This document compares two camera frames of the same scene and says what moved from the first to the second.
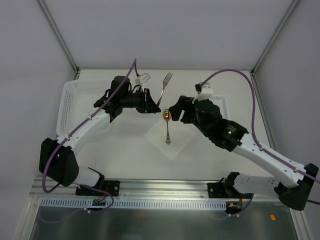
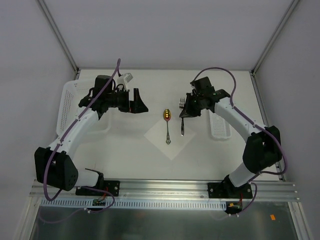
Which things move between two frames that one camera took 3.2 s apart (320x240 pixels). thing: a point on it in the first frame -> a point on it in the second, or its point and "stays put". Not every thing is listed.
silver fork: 165,82 -> 181,104
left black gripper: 145,100 -> 131,101
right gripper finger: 176,110 -> 191,108
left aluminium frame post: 57,34 stays put
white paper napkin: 180,137 stays put
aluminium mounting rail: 41,189 stays put
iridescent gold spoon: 167,115 stays put
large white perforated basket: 77,101 stays put
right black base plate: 218,190 stays put
